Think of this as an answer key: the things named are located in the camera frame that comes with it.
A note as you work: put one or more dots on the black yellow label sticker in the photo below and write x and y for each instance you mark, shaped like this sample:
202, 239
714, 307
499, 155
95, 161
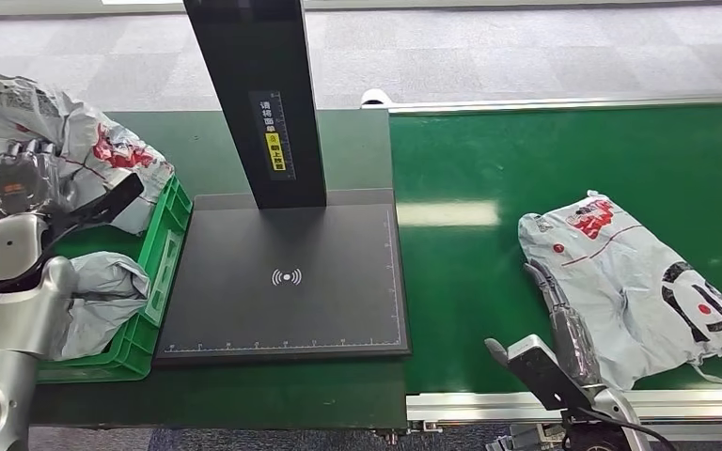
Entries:
272, 137

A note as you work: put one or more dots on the grey courier bag red print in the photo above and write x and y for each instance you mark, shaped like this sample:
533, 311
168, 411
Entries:
105, 149

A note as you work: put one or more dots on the black scale column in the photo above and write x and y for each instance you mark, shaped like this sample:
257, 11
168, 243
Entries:
249, 62

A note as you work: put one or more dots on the grey courier bag black figure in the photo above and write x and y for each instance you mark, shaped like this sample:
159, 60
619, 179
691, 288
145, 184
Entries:
635, 280

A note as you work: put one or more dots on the green conveyor belt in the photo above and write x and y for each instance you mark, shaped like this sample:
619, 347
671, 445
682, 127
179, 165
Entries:
460, 280

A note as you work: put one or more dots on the aluminium conveyor side rail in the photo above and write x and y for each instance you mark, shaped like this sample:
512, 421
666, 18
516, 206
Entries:
460, 404
585, 102

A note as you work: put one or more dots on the white conveyor end cap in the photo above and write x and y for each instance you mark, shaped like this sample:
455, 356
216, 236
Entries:
373, 98

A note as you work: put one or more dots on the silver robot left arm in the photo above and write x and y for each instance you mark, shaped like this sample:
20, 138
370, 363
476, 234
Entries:
12, 311

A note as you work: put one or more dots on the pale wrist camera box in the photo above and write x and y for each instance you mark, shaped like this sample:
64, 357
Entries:
541, 373
112, 196

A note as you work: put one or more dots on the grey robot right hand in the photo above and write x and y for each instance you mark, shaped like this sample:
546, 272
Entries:
576, 342

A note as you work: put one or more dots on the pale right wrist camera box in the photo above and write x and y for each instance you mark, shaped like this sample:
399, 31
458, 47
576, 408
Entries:
541, 373

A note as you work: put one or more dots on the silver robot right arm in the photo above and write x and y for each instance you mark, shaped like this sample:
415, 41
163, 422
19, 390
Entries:
616, 417

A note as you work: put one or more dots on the green plastic crate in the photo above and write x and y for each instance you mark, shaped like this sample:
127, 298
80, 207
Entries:
168, 249

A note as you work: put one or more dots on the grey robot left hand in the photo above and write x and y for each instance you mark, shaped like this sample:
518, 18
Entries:
21, 183

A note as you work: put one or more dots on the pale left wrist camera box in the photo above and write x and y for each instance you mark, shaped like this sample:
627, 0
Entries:
112, 196

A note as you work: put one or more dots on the crumpled grey courier bag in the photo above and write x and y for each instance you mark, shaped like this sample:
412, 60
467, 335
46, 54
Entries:
105, 286

